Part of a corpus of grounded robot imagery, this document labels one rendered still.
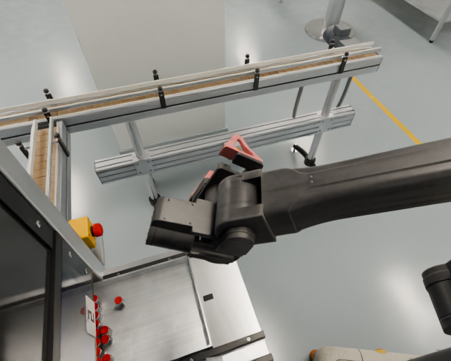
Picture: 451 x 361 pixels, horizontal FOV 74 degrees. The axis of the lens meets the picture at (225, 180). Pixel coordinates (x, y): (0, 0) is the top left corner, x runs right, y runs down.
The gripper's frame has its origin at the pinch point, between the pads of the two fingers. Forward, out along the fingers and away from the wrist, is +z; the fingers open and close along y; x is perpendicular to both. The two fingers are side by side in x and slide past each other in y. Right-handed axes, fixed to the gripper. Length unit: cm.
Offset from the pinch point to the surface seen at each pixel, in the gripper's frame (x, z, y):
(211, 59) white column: 10, 155, 48
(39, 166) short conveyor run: -43, 40, 68
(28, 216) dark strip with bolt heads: -27.5, -7.9, 23.6
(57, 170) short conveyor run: -37, 38, 65
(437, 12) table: 242, 348, -46
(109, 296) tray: -6, -4, 61
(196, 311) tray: 17, -7, 49
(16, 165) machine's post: -32.5, -1.9, 18.3
